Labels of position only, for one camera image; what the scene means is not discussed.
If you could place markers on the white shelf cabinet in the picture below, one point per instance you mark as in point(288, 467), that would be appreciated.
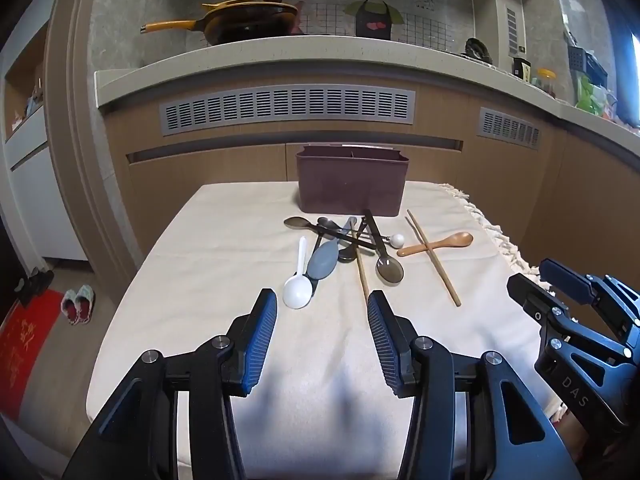
point(30, 160)

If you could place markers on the patterned slipper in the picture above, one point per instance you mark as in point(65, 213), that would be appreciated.
point(70, 306)
point(86, 302)

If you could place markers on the black shoes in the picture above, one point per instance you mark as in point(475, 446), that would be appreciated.
point(32, 287)

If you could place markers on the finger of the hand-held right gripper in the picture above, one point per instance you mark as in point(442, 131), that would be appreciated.
point(565, 277)
point(525, 295)

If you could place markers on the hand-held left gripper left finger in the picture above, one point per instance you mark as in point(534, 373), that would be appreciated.
point(260, 340)

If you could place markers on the white stone countertop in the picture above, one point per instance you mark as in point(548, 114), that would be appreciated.
point(300, 60)

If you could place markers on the cream fringed tablecloth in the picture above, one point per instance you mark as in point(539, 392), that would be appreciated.
point(200, 260)

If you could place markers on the jar with yellow lid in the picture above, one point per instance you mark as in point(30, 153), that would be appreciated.
point(546, 82)

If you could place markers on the dark purple plastic bin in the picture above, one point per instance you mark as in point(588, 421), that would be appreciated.
point(350, 185)

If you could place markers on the white wall vent grille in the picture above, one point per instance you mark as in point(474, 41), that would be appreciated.
point(511, 30)

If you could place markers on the light blue plastic spoon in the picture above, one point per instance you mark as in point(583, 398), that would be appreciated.
point(322, 261)

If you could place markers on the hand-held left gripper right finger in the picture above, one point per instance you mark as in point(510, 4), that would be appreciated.
point(385, 345)

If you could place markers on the cartoon wall poster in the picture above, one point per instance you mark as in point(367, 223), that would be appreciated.
point(372, 5)

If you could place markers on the long grey vent grille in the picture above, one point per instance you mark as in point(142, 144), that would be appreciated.
point(287, 110)

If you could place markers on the white plastic spoon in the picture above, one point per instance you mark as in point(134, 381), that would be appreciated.
point(297, 292)

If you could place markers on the green packets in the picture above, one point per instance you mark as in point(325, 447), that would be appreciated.
point(592, 95)

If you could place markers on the short grey vent grille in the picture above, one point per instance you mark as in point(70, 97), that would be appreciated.
point(509, 127)

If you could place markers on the dark grey small spoon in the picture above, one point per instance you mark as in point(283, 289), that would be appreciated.
point(325, 223)

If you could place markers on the wooden chopstick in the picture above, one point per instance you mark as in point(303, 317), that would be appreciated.
point(435, 260)
point(361, 270)

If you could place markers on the wooden spoon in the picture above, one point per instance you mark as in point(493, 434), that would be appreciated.
point(460, 239)

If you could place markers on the dark brown small spoon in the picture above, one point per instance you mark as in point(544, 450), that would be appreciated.
point(347, 253)

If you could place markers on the blue plastic basket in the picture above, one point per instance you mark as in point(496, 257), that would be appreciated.
point(587, 62)

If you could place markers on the translucent brown plastic spoon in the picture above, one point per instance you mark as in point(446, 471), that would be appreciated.
point(390, 269)

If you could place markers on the metal utensil with white ball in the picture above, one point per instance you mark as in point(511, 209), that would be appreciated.
point(397, 240)

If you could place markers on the red floor mat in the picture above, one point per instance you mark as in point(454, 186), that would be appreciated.
point(22, 355)

